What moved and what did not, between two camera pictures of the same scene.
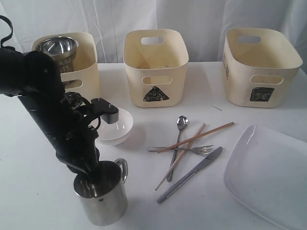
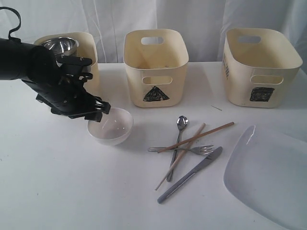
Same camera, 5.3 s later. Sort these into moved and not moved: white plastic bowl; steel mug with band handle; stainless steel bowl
Moved: steel mug with band handle
Not moved: stainless steel bowl; white plastic bowl
